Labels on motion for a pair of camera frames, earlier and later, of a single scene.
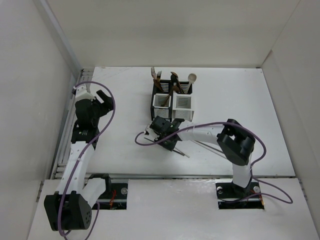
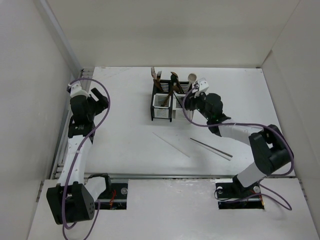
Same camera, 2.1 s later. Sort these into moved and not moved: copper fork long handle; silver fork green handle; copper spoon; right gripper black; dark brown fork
Moved: right gripper black
Not moved: copper fork long handle; silver fork green handle; copper spoon; dark brown fork
